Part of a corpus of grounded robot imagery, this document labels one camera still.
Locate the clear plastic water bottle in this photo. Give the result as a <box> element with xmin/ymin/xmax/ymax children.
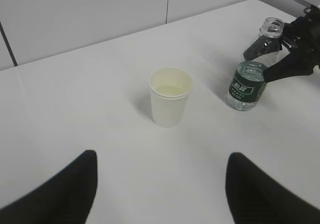
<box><xmin>226</xmin><ymin>17</ymin><xmax>282</xmax><ymax>111</ymax></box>

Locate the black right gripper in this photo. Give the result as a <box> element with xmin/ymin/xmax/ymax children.
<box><xmin>243</xmin><ymin>6</ymin><xmax>320</xmax><ymax>83</ymax></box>

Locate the white paper cup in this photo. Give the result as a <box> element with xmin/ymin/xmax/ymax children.
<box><xmin>149</xmin><ymin>67</ymin><xmax>194</xmax><ymax>128</ymax></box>

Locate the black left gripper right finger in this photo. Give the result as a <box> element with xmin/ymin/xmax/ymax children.
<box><xmin>225</xmin><ymin>152</ymin><xmax>320</xmax><ymax>224</ymax></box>

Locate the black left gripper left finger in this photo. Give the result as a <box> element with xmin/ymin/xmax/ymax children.
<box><xmin>0</xmin><ymin>150</ymin><xmax>98</xmax><ymax>224</ymax></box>

